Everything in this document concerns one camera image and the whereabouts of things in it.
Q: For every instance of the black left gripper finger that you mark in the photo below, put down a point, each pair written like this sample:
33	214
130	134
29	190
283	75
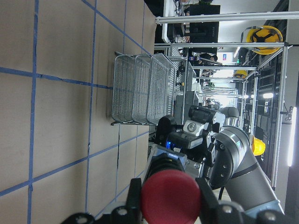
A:
213	211

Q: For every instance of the red emergency stop button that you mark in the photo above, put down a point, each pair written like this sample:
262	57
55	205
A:
169	194

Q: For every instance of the black monitor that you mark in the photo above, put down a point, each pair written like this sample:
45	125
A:
203	32

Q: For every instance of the yellow hard hat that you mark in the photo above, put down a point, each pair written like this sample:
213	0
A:
262	34

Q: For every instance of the silver wire mesh shelf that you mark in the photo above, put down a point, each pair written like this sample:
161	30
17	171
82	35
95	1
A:
143	89

